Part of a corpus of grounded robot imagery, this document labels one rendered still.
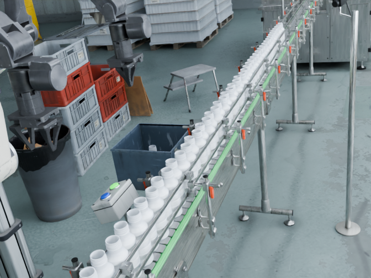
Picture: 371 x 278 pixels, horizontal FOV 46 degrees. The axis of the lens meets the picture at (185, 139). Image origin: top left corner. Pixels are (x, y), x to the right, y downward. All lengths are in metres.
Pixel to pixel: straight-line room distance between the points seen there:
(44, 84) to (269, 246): 2.14
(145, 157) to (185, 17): 6.11
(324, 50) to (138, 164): 4.32
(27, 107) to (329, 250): 2.19
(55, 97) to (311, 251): 2.33
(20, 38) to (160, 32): 7.25
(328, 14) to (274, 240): 3.67
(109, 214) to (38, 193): 2.03
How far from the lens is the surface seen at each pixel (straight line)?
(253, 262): 2.77
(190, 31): 8.02
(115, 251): 1.12
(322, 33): 6.01
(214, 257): 2.82
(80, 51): 4.12
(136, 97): 5.05
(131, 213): 1.21
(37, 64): 1.00
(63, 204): 3.43
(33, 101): 1.05
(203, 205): 1.58
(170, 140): 2.32
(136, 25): 1.36
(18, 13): 1.58
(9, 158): 1.64
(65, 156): 3.29
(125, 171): 2.14
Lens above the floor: 1.81
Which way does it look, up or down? 24 degrees down
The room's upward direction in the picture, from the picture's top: 8 degrees counter-clockwise
